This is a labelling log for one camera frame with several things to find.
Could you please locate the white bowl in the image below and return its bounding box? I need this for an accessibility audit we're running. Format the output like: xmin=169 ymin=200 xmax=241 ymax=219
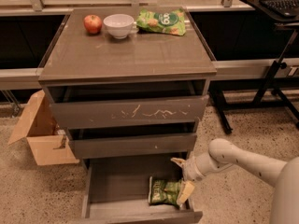
xmin=104 ymin=14 xmax=134 ymax=39

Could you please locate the black laptop stand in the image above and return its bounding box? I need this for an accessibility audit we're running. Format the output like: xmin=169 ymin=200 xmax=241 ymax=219
xmin=209 ymin=0 xmax=299 ymax=134

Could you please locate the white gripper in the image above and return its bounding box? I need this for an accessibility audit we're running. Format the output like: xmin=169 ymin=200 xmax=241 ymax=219
xmin=170 ymin=157 xmax=204 ymax=205

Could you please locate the grey drawer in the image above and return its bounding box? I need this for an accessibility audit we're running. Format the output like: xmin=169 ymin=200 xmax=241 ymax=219
xmin=69 ymin=121 xmax=197 ymax=159
xmin=49 ymin=80 xmax=207 ymax=129
xmin=81 ymin=154 xmax=202 ymax=224

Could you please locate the grey bottom drawer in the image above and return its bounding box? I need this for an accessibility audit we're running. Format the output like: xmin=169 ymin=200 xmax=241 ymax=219
xmin=81 ymin=154 xmax=202 ymax=224

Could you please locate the red apple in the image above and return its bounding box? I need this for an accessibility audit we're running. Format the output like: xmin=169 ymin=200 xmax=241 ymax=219
xmin=83 ymin=15 xmax=102 ymax=35

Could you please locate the light green snack bag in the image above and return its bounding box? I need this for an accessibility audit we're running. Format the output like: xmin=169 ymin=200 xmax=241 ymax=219
xmin=136 ymin=8 xmax=186 ymax=36

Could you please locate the green jalapeno chip bag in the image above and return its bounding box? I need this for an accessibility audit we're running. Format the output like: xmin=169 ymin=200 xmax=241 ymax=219
xmin=148 ymin=176 xmax=181 ymax=207

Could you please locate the grey drawer cabinet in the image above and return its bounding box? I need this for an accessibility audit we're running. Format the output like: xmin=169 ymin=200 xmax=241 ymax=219
xmin=37 ymin=6 xmax=218 ymax=224

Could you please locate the grey top drawer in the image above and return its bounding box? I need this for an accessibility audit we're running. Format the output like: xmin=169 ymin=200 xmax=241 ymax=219
xmin=49 ymin=80 xmax=207 ymax=129

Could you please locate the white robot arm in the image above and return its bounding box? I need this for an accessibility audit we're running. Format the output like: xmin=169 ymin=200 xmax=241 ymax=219
xmin=171 ymin=138 xmax=299 ymax=224

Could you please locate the grey middle drawer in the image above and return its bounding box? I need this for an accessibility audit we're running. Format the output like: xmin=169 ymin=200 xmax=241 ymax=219
xmin=69 ymin=121 xmax=197 ymax=159

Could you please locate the open cardboard box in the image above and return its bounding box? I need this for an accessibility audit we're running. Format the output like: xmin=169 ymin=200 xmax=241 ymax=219
xmin=8 ymin=91 xmax=79 ymax=166

